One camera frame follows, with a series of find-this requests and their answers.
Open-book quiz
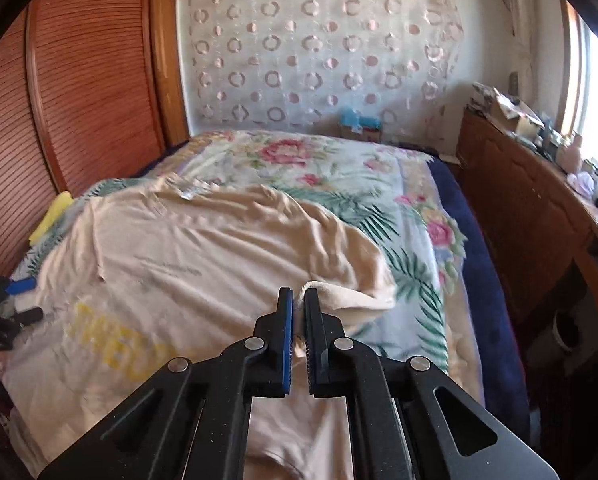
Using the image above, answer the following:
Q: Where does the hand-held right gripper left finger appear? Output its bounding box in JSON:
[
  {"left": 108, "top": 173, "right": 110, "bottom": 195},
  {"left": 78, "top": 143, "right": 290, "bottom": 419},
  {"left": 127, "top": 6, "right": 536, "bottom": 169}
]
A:
[{"left": 36, "top": 286, "right": 295, "bottom": 480}]

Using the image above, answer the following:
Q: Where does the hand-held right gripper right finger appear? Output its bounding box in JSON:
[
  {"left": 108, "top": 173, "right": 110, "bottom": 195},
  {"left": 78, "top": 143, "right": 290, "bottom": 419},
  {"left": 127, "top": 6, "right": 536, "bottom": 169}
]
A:
[{"left": 303, "top": 287, "right": 562, "bottom": 480}]

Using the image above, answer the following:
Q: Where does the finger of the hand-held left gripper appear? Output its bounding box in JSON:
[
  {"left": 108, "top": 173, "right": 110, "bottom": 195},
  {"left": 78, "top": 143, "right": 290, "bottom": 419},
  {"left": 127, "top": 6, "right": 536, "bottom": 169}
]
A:
[
  {"left": 0, "top": 306, "right": 45, "bottom": 329},
  {"left": 0, "top": 277, "right": 36, "bottom": 306}
]

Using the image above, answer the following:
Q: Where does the beige t-shirt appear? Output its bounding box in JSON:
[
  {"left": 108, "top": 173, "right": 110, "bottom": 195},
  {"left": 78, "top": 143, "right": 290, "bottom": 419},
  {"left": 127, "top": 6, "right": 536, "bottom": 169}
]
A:
[{"left": 2, "top": 177, "right": 400, "bottom": 480}]

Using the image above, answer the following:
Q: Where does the yellow cloth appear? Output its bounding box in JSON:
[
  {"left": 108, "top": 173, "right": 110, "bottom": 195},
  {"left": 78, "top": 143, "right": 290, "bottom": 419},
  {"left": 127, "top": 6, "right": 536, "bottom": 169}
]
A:
[{"left": 28, "top": 191, "right": 76, "bottom": 247}]

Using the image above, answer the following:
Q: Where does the floral leaf print blanket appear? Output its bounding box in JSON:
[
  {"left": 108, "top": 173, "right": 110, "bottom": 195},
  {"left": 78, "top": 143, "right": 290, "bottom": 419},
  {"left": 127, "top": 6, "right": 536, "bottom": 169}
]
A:
[{"left": 9, "top": 129, "right": 486, "bottom": 411}]

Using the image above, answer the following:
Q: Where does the dark blue blanket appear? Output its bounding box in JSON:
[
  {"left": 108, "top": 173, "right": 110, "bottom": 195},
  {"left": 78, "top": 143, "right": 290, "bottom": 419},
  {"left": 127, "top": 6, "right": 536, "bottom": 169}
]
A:
[{"left": 428, "top": 157, "right": 530, "bottom": 441}]

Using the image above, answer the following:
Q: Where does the wooden louvered wardrobe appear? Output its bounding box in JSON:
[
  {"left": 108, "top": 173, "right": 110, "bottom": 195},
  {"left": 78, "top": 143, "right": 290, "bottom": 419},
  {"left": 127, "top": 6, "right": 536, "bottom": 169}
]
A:
[{"left": 0, "top": 0, "right": 191, "bottom": 287}]

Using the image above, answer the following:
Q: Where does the small cardboard box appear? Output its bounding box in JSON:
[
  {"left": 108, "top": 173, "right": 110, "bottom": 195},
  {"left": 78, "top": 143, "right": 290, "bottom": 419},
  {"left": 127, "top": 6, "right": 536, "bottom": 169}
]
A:
[{"left": 340, "top": 125, "right": 383, "bottom": 144}]

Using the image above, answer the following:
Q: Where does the blue tissue pack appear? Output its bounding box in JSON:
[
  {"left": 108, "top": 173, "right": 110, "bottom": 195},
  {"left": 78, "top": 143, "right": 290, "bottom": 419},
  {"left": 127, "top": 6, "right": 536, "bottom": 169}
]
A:
[{"left": 340, "top": 107, "right": 382, "bottom": 131}]

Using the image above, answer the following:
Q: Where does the grey round bin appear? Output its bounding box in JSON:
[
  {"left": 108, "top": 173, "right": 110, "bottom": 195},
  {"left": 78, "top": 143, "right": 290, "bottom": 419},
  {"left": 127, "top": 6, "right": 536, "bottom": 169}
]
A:
[{"left": 550, "top": 309, "right": 583, "bottom": 352}]

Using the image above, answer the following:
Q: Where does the wooden cabinet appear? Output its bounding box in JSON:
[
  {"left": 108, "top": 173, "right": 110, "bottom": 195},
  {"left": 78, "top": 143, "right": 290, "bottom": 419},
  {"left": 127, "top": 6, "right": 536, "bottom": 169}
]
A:
[{"left": 456, "top": 109, "right": 598, "bottom": 363}]

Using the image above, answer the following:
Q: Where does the sheer curtain with circles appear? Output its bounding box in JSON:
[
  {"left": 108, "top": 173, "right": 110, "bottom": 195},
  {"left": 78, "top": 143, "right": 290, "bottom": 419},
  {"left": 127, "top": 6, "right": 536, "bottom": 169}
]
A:
[{"left": 176, "top": 0, "right": 466, "bottom": 137}]

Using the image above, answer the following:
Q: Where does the open cardboard box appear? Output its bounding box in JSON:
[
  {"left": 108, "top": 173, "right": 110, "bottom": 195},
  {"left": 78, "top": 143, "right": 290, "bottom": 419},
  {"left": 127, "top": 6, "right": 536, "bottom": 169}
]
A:
[{"left": 494, "top": 91, "right": 546, "bottom": 137}]

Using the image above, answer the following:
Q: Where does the pale purple plastic bag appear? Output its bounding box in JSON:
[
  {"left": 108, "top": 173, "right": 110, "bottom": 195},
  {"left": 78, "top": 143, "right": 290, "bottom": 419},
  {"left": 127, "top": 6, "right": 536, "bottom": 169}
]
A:
[{"left": 568, "top": 170, "right": 596, "bottom": 197}]

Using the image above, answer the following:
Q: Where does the pink jar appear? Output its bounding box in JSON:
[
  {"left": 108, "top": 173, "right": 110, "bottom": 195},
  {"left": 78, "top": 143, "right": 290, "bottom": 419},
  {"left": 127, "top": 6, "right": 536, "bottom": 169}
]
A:
[{"left": 560, "top": 132, "right": 586, "bottom": 172}]

